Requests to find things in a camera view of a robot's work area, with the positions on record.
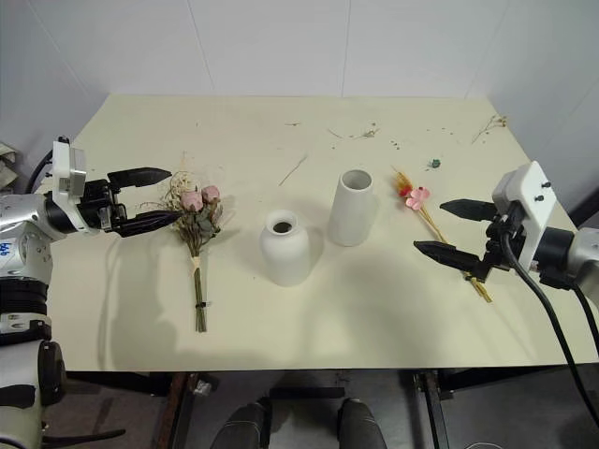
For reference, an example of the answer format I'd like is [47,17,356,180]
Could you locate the thin dry straw stem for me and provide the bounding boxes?
[278,153,309,187]

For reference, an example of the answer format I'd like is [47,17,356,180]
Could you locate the dark rounded shape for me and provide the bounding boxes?
[209,400,271,449]
[337,397,388,449]

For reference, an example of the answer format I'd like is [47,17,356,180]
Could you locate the white robot torso shell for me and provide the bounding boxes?
[0,384,51,449]

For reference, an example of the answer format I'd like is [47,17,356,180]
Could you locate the pink flower with yellow stems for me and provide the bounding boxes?
[390,164,494,305]

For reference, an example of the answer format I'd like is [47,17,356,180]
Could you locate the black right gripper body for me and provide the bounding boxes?
[481,201,528,282]

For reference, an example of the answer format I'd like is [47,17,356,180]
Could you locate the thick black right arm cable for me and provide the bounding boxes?
[497,225,599,449]

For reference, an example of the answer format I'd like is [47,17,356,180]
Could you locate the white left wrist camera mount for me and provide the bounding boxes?
[51,137,88,206]

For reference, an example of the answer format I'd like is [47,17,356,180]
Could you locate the dried twig with small buds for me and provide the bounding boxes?
[327,122,382,140]

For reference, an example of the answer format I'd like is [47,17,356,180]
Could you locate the white round ceramic vase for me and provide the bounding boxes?
[258,208,312,288]

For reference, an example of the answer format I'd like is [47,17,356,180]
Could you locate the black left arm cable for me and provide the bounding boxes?
[26,148,55,194]

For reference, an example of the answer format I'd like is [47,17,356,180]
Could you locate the white tall cylinder vase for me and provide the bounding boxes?
[327,168,378,248]

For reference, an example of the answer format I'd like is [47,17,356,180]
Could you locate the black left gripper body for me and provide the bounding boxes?
[76,178,129,232]

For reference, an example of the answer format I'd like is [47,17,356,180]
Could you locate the cluttered cardboard pile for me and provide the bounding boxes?
[0,141,21,194]

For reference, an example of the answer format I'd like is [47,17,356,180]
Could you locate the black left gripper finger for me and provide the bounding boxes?
[114,209,183,239]
[107,166,173,189]

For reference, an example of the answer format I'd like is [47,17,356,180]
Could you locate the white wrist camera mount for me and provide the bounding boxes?
[491,160,561,273]
[51,137,88,206]

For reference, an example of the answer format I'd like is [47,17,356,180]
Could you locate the dried pink rose bouquet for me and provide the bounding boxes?
[138,150,226,334]

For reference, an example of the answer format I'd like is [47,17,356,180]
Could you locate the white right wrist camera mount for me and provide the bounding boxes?
[491,160,561,273]

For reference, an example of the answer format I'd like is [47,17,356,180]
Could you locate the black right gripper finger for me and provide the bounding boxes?
[440,197,496,223]
[413,239,491,282]

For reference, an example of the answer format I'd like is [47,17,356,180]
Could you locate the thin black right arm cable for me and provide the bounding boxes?
[572,282,599,329]

